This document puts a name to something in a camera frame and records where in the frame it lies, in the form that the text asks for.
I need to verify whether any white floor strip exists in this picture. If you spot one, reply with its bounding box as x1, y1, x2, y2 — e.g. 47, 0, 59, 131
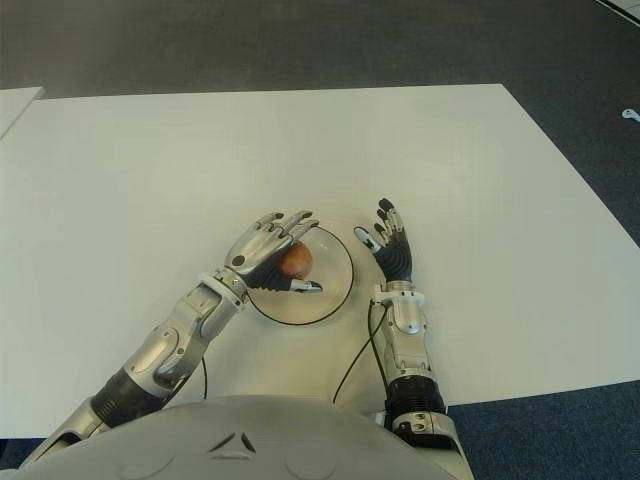
594, 0, 640, 21

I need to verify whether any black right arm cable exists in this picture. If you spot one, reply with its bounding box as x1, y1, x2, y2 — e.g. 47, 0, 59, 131
332, 299, 389, 404

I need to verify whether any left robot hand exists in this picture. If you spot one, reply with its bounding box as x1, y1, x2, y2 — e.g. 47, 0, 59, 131
223, 209, 325, 294

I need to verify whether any red yellow apple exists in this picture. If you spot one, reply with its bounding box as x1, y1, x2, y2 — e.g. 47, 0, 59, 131
278, 241, 314, 280

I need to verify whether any grey robot torso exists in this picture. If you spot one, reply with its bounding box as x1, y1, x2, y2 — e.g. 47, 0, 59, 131
19, 394, 469, 480

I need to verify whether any neighbouring white table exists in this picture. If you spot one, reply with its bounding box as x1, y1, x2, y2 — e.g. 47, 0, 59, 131
0, 87, 45, 140

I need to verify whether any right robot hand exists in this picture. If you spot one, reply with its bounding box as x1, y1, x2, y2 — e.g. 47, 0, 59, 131
353, 197, 416, 284

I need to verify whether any white plate with black rim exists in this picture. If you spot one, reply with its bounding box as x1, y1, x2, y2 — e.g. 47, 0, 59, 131
249, 224, 356, 326

